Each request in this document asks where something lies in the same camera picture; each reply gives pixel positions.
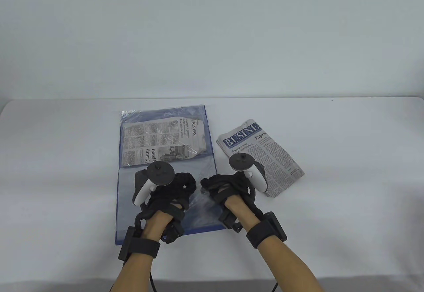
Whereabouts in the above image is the person's left hand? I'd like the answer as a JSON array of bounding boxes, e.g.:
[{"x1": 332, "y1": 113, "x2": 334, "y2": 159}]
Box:
[{"x1": 139, "y1": 172, "x2": 196, "y2": 221}]

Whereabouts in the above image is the person's right hand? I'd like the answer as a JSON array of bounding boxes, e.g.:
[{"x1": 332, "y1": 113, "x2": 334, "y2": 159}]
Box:
[{"x1": 200, "y1": 174, "x2": 257, "y2": 208}]

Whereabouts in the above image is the blue folder with clear sleeves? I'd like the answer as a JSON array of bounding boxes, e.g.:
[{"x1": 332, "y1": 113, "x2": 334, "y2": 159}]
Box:
[{"x1": 115, "y1": 105, "x2": 226, "y2": 246}]

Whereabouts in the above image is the newspaper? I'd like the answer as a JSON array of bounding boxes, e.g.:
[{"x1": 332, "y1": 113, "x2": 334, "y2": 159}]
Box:
[
  {"x1": 122, "y1": 117, "x2": 208, "y2": 167},
  {"x1": 216, "y1": 119, "x2": 305, "y2": 198}
]

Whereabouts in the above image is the person's right forearm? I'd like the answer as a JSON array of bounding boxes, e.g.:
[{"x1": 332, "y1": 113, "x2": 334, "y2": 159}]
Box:
[{"x1": 225, "y1": 196, "x2": 319, "y2": 292}]

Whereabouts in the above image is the person's left forearm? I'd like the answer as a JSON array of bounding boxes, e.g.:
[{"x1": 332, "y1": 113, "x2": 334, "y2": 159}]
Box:
[{"x1": 111, "y1": 211, "x2": 175, "y2": 292}]

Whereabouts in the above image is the white and black left controller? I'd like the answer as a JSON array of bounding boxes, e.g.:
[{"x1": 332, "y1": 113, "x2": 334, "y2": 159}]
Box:
[{"x1": 133, "y1": 161, "x2": 175, "y2": 206}]

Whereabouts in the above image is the white and black controller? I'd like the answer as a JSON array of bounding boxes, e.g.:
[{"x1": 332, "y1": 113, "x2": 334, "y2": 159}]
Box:
[
  {"x1": 133, "y1": 161, "x2": 175, "y2": 206},
  {"x1": 229, "y1": 153, "x2": 268, "y2": 193}
]

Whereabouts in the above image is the white and black right controller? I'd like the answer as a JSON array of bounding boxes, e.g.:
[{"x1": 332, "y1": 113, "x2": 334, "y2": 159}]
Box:
[{"x1": 229, "y1": 153, "x2": 268, "y2": 193}]

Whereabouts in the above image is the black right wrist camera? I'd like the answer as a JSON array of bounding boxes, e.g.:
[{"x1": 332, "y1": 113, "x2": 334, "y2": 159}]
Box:
[{"x1": 219, "y1": 207, "x2": 242, "y2": 233}]

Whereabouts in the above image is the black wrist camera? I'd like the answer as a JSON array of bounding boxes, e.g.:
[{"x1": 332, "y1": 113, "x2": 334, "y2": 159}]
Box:
[
  {"x1": 162, "y1": 219, "x2": 185, "y2": 245},
  {"x1": 219, "y1": 207, "x2": 242, "y2": 233}
]

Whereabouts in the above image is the black braided right glove cable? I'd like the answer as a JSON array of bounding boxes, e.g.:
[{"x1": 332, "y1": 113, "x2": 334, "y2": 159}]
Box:
[{"x1": 248, "y1": 189, "x2": 269, "y2": 220}]

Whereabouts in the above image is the black braided glove cable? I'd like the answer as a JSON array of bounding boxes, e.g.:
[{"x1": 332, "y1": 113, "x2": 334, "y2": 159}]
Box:
[
  {"x1": 248, "y1": 189, "x2": 269, "y2": 220},
  {"x1": 134, "y1": 205, "x2": 150, "y2": 231}
]

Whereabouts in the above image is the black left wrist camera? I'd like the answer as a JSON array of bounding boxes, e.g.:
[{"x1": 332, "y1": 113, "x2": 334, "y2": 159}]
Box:
[{"x1": 162, "y1": 219, "x2": 185, "y2": 245}]

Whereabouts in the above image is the black braided left glove cable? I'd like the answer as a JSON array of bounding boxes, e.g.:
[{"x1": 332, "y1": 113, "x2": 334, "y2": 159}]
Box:
[{"x1": 134, "y1": 205, "x2": 150, "y2": 231}]

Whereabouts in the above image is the black right wrist strap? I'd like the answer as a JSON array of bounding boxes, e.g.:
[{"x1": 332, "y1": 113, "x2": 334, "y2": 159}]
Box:
[{"x1": 246, "y1": 212, "x2": 288, "y2": 250}]

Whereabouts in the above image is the black wrist strap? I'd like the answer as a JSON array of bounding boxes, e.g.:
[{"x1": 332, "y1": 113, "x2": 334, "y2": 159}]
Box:
[
  {"x1": 118, "y1": 226, "x2": 161, "y2": 263},
  {"x1": 246, "y1": 212, "x2": 288, "y2": 250}
]

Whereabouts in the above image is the black left wrist strap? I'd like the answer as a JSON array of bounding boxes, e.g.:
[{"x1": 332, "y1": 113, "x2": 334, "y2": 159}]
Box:
[{"x1": 118, "y1": 226, "x2": 161, "y2": 263}]

